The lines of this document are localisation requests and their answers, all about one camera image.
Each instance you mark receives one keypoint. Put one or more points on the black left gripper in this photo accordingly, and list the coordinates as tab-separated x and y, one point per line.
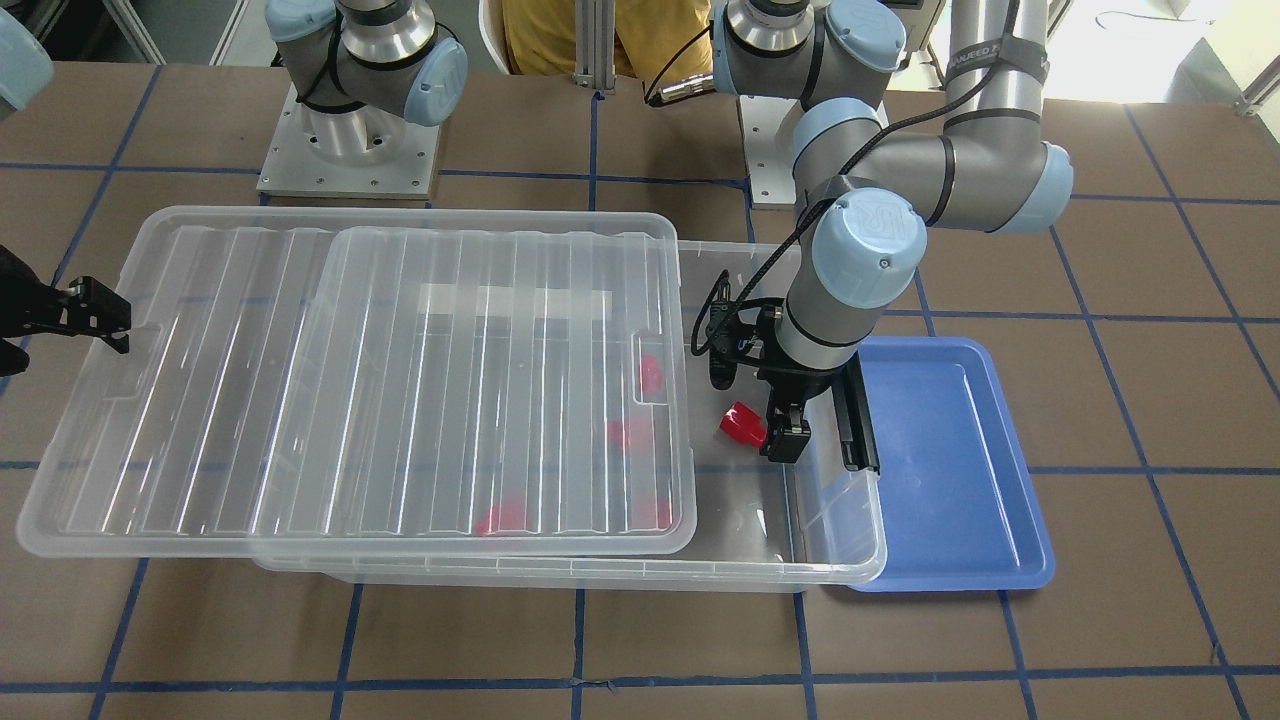
803	383

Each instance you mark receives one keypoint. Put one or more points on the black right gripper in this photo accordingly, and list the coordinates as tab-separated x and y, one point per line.
22	297

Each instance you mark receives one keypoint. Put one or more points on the red block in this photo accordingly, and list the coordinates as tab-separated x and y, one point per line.
651	378
630	436
740	423
652	515

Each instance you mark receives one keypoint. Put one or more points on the clear plastic box lid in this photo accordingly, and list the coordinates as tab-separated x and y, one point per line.
162	451

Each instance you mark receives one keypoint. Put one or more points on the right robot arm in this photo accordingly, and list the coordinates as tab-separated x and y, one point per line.
372	83

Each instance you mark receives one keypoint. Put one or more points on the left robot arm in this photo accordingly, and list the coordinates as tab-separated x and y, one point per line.
866	192

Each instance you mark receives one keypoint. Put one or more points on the clear plastic storage box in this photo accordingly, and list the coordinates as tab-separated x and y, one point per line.
740	500

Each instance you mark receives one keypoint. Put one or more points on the blue plastic tray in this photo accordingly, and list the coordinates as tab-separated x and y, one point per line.
951	506

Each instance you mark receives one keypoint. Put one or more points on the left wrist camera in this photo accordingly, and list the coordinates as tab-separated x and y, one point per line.
731	333

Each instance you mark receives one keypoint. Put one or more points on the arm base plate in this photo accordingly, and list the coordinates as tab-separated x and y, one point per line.
365	154
786	152

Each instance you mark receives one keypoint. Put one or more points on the aluminium frame post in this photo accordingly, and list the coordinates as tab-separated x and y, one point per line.
594	46

